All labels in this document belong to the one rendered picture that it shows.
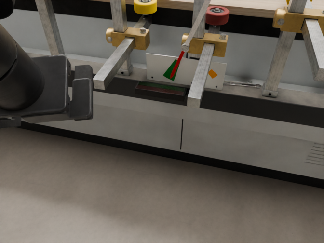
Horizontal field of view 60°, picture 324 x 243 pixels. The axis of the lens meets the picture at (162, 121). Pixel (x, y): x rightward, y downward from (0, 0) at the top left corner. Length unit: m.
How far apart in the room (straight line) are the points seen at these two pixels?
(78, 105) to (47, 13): 0.75
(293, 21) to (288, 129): 0.41
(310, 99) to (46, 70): 0.85
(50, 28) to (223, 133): 0.87
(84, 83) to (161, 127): 1.13
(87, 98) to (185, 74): 0.65
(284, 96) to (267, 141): 0.46
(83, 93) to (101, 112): 1.19
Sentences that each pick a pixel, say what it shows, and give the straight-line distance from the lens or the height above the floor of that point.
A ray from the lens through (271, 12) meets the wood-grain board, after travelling 1.06.
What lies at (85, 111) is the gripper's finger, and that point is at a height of 1.06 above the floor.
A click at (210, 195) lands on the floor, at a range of 1.51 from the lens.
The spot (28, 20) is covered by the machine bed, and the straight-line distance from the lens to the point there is 1.42.
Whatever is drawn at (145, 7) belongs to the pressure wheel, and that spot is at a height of 0.90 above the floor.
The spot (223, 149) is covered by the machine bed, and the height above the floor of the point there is 0.18.
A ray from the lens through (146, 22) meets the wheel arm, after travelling 1.04.
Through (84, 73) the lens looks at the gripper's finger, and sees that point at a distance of 0.34.
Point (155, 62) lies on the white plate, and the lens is 0.95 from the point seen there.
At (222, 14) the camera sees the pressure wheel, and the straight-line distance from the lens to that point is 0.96.
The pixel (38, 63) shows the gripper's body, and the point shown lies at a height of 1.10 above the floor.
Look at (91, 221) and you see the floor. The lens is 1.46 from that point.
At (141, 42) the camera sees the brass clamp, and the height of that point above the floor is 0.84.
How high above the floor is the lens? 1.25
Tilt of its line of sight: 42 degrees down
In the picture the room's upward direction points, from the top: straight up
